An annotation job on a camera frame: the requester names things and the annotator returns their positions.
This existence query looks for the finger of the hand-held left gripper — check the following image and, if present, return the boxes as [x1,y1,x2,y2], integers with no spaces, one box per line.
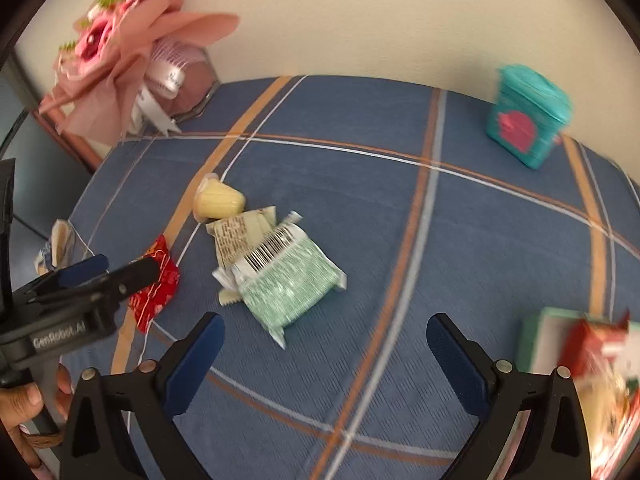
[12,254,110,306]
[35,259,162,307]

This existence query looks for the person's left hand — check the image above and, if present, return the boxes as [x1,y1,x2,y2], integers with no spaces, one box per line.
[0,362,74,468]

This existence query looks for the pink flower bouquet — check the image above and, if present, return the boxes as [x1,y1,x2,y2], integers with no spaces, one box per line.
[39,0,241,148]

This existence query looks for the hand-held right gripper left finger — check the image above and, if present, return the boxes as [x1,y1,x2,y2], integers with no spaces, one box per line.
[60,311,226,480]

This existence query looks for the teal toy house box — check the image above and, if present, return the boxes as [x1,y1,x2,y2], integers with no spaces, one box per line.
[486,64,573,170]

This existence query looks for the green cardboard box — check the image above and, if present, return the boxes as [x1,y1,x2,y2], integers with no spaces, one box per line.
[517,307,640,480]

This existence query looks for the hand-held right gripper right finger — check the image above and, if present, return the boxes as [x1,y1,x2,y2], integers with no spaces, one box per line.
[426,312,593,480]

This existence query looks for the pale yellow cake packet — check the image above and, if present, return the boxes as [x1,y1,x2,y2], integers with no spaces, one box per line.
[194,174,278,266]

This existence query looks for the blue plaid bedsheet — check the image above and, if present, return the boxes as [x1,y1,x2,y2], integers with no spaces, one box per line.
[65,75,640,480]

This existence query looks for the pink glass box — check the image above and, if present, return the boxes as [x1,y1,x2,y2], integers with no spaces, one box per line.
[145,40,221,122]

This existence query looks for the small red snack packet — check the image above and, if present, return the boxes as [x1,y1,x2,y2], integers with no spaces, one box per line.
[127,235,181,333]

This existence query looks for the green and white snack packet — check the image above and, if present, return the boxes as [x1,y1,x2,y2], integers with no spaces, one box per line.
[212,212,348,348]

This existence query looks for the red pleated snack packet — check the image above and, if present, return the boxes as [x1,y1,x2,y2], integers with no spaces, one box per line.
[562,310,633,378]

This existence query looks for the blue and white packet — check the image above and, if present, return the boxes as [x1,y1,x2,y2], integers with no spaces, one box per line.
[34,219,93,276]

